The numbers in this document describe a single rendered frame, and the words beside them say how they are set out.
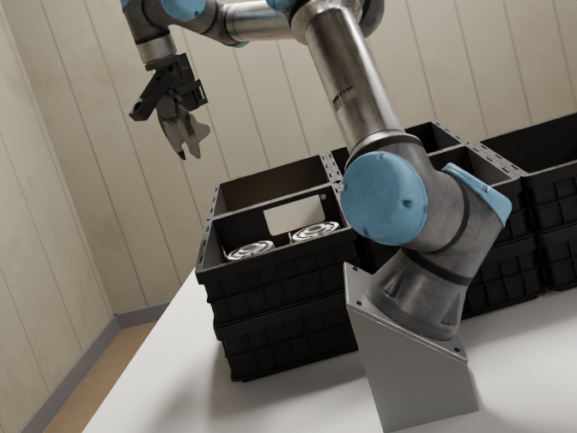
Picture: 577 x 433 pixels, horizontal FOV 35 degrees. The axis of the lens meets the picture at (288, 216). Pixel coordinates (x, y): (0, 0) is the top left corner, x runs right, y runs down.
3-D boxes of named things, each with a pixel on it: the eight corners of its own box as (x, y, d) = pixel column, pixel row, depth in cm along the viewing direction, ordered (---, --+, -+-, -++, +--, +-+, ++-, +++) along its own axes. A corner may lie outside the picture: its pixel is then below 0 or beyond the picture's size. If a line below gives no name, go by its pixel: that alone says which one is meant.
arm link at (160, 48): (147, 42, 177) (128, 47, 184) (155, 64, 178) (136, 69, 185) (178, 30, 181) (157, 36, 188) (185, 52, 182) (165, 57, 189)
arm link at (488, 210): (490, 283, 135) (536, 204, 131) (435, 271, 125) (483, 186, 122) (437, 243, 143) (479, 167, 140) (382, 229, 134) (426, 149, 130)
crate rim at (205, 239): (209, 230, 198) (205, 220, 197) (340, 192, 197) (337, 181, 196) (197, 287, 159) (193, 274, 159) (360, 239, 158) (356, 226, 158)
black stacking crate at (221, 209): (351, 232, 199) (337, 184, 197) (222, 270, 200) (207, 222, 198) (336, 195, 238) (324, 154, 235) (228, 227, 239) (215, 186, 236)
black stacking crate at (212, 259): (222, 271, 200) (207, 222, 197) (351, 233, 199) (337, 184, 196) (214, 335, 162) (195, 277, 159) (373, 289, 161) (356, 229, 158)
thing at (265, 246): (231, 251, 196) (230, 248, 196) (276, 239, 194) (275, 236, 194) (224, 265, 186) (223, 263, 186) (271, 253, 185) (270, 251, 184)
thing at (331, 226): (292, 234, 195) (291, 231, 195) (337, 221, 194) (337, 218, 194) (294, 246, 185) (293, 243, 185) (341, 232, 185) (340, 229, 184)
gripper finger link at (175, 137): (202, 151, 193) (192, 111, 189) (179, 161, 190) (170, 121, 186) (193, 149, 195) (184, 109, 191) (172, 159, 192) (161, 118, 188)
